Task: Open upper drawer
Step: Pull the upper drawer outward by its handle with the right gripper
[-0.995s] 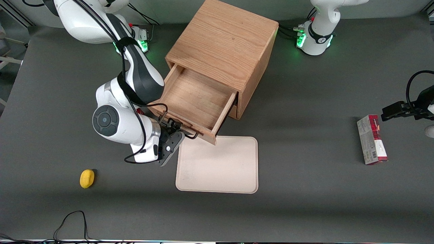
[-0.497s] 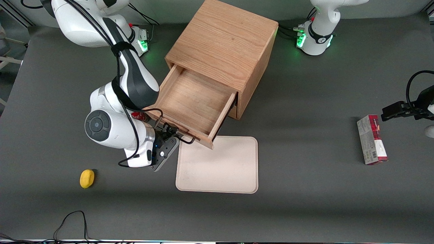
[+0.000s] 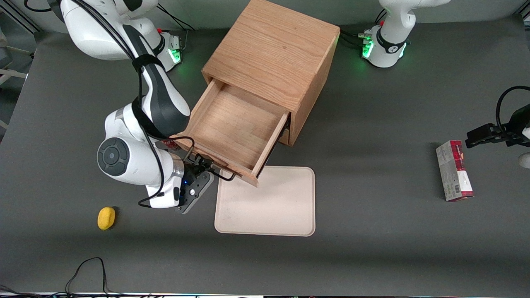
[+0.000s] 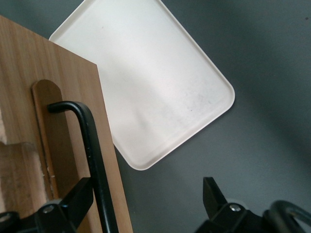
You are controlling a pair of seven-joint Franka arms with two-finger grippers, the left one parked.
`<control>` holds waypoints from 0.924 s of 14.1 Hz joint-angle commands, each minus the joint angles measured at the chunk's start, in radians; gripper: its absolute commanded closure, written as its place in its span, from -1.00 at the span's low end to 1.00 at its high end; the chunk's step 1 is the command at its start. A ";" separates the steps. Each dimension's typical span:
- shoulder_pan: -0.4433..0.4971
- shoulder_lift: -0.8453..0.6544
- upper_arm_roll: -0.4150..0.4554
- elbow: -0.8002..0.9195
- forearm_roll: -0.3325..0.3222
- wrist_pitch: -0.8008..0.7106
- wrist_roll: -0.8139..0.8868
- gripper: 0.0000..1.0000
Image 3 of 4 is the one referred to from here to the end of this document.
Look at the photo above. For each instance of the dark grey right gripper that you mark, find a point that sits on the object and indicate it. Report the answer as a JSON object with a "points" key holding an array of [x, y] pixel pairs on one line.
{"points": [[193, 168]]}

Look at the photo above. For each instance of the white rounded rectangular tray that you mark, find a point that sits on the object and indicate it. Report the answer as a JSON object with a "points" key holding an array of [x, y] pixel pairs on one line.
{"points": [[269, 203]]}

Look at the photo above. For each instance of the red plaid cardboard box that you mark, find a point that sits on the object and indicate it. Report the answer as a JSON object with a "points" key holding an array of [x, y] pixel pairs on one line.
{"points": [[453, 174]]}

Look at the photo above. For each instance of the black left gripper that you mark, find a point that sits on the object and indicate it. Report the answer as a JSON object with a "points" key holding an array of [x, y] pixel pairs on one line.
{"points": [[517, 124]]}

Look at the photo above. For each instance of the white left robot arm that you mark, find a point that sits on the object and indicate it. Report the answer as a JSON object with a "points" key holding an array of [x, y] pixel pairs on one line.
{"points": [[387, 49]]}

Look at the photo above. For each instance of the wooden drawer cabinet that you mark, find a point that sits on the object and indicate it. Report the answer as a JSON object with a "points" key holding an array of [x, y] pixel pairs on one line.
{"points": [[273, 45]]}

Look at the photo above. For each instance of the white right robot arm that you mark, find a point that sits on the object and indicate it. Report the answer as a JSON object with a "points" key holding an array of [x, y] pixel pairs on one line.
{"points": [[124, 128]]}

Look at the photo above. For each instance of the wooden drawer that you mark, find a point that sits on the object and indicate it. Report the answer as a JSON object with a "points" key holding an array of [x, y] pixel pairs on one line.
{"points": [[236, 124]]}

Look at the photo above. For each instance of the yellow lemon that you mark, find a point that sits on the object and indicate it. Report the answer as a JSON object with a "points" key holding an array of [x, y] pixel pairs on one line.
{"points": [[106, 218]]}

